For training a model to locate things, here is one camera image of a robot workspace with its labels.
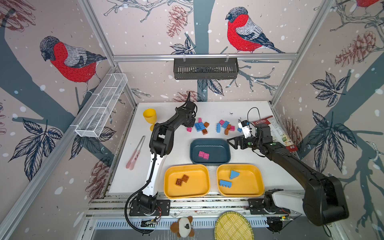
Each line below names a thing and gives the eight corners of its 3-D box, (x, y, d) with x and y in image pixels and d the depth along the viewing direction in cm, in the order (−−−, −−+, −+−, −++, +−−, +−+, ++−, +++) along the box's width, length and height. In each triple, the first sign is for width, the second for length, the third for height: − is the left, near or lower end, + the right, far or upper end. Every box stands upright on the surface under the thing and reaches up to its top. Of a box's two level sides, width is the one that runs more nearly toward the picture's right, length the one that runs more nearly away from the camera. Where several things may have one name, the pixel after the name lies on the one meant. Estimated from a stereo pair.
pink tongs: (127, 169, 89) (124, 167, 86) (142, 138, 103) (140, 135, 100) (132, 170, 88) (130, 168, 86) (146, 138, 103) (145, 136, 100)
